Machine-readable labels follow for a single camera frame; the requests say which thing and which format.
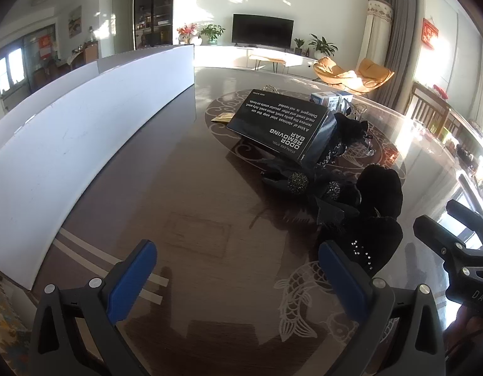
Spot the black flat television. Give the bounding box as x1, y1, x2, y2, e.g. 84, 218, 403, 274
231, 13, 295, 48

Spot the black printed cardboard box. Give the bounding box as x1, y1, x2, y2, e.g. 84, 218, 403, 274
226, 88, 338, 165

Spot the white covered standing unit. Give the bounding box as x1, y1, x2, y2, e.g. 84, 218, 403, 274
361, 0, 394, 76

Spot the patterned fabric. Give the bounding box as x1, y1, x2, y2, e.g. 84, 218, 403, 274
0, 268, 35, 363

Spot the red flower bouquet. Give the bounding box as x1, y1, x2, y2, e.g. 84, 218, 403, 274
176, 23, 199, 44

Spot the white door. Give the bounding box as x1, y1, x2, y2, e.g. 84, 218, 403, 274
112, 0, 131, 58

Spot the white television console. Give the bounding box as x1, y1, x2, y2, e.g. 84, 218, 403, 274
194, 45, 320, 76

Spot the black beaded flower hair clip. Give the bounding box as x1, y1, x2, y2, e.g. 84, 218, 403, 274
261, 157, 363, 228

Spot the person's right hand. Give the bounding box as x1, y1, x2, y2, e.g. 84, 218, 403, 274
445, 307, 483, 361

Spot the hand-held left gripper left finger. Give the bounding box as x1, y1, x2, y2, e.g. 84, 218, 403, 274
30, 239, 157, 376

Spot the dark framed glass door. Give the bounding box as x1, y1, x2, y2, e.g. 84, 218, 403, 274
0, 23, 59, 99

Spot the framed wall painting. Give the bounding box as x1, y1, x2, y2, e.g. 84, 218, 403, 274
68, 6, 83, 39

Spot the brown patterned glass desktop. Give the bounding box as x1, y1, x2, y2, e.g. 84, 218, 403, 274
0, 65, 483, 376

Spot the black lace hair accessory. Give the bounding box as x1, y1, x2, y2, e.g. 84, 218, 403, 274
329, 112, 372, 155

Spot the white partition board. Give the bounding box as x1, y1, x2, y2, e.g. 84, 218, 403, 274
0, 44, 196, 291

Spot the dark glass display cabinet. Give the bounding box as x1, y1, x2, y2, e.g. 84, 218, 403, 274
132, 0, 175, 50

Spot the orange lounge chair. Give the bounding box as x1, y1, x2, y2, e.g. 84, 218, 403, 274
356, 58, 395, 95
313, 57, 358, 87

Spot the bushy green potted plant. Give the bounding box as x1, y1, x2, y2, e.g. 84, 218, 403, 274
200, 23, 226, 45

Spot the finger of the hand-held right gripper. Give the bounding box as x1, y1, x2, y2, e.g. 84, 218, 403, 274
446, 199, 483, 250
413, 215, 474, 294

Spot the white blue cream box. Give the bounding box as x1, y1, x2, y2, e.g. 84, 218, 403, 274
310, 91, 341, 112

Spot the red wall hanging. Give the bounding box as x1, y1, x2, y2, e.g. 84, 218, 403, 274
421, 18, 440, 50

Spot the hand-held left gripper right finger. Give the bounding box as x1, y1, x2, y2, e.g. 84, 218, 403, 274
319, 242, 447, 376

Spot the small wooden cabinet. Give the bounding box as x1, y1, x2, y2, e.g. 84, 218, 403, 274
83, 41, 100, 65

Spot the wooden hairpin-leg stool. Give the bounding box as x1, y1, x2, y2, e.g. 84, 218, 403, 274
248, 53, 286, 73

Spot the black velvet rhinestone hair bow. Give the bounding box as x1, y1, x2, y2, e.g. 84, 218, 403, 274
331, 164, 405, 279

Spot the large leafy potted plant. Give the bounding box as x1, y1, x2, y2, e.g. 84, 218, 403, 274
308, 33, 339, 59

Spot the wooden slatted chair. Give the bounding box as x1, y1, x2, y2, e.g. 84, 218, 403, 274
406, 82, 452, 134

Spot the grey curtain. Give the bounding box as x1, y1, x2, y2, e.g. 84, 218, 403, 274
376, 0, 419, 107

